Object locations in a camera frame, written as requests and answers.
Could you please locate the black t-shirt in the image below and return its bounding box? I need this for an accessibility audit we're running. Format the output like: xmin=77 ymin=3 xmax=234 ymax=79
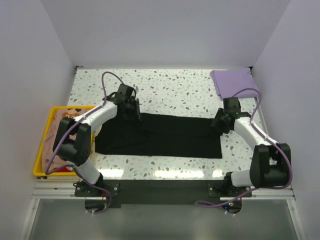
xmin=95 ymin=113 xmax=222 ymax=159

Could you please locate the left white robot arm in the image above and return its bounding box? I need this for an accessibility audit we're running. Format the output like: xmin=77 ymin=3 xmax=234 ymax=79
xmin=52 ymin=83 xmax=140 ymax=196

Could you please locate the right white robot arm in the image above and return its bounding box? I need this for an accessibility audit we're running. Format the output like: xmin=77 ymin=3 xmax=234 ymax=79
xmin=211 ymin=97 xmax=293 ymax=197

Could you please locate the folded purple t-shirt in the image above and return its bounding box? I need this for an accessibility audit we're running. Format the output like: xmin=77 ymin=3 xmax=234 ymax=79
xmin=210 ymin=67 xmax=259 ymax=100

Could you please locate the pink printed t-shirt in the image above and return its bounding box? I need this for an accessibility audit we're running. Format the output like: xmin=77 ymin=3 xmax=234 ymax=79
xmin=36 ymin=106 xmax=94 ymax=175

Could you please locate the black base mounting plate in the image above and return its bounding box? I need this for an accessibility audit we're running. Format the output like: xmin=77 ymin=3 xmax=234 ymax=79
xmin=73 ymin=179 xmax=250 ymax=210

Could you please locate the red garment in bin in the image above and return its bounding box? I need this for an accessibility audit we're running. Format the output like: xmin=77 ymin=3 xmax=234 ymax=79
xmin=54 ymin=166 xmax=71 ymax=173

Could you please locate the yellow plastic bin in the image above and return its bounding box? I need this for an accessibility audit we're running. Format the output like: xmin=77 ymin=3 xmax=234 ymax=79
xmin=33 ymin=105 xmax=94 ymax=177

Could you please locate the aluminium extrusion rail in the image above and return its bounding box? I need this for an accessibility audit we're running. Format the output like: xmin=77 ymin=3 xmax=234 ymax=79
xmin=32 ymin=178 xmax=295 ymax=200

